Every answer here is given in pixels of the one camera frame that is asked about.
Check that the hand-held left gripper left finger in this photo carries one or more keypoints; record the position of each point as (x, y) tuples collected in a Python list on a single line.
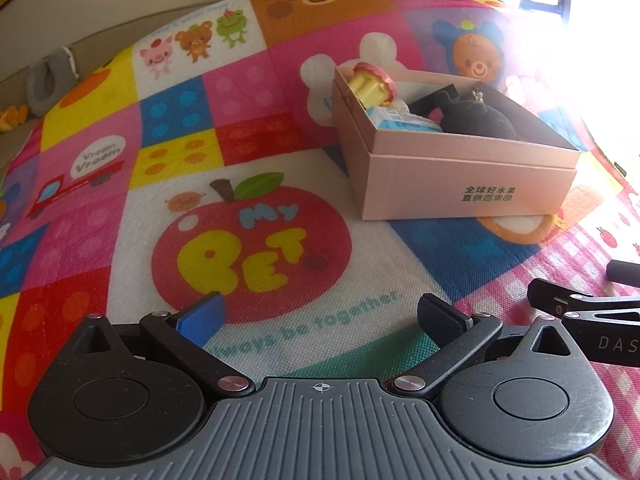
[(200, 315)]

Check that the grey neck pillow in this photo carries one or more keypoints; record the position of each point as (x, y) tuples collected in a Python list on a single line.
[(42, 85)]

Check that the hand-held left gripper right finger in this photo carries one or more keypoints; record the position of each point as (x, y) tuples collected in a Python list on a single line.
[(440, 317)]

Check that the yellow cupcake toy pink top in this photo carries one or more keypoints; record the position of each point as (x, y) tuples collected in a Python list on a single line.
[(370, 87)]

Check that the colourful cartoon play mat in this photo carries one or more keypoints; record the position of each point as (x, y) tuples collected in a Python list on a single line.
[(150, 160)]

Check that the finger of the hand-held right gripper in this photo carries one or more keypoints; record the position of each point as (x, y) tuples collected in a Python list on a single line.
[(625, 271), (550, 297)]

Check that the yellow plush toy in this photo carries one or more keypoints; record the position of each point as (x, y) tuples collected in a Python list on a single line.
[(10, 119)]

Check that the pink cardboard box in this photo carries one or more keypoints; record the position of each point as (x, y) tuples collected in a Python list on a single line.
[(450, 185)]

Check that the blue white wipes packet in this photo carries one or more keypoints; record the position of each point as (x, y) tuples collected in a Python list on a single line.
[(400, 120)]

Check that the black plush toy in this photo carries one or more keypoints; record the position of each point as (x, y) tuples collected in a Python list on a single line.
[(480, 120)]

